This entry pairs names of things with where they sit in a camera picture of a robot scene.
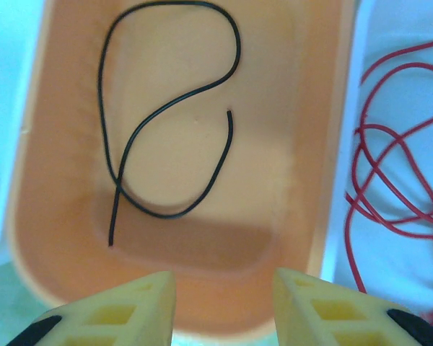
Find thin red cable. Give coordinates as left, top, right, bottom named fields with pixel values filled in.
left=346, top=107, right=433, bottom=241
left=344, top=37, right=433, bottom=325

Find thin black cable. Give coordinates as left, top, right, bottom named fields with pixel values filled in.
left=97, top=0, right=242, bottom=248

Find white plastic bin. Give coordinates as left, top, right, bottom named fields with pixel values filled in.
left=320, top=0, right=433, bottom=346
left=0, top=0, right=53, bottom=278

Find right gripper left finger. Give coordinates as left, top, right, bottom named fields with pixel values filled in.
left=10, top=270, right=178, bottom=346

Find orange plastic bin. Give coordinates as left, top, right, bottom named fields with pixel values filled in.
left=5, top=0, right=358, bottom=340

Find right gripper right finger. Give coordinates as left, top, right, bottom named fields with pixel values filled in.
left=272, top=266, right=433, bottom=346

